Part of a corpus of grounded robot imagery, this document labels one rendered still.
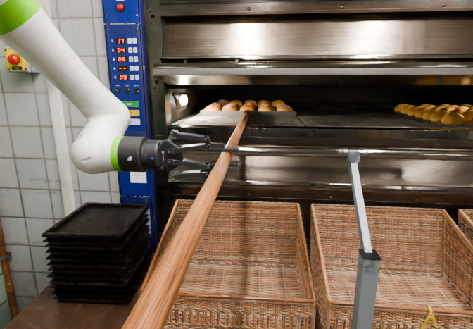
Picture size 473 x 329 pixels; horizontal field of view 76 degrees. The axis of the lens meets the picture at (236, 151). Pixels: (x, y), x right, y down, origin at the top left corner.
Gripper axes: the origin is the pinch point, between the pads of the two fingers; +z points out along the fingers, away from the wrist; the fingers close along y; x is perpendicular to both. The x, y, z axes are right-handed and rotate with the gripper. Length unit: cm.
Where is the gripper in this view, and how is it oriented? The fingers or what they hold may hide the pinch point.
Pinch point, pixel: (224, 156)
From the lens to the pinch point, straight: 77.1
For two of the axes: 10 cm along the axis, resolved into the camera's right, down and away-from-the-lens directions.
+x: -0.9, 2.3, -9.7
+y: 0.0, 9.7, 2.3
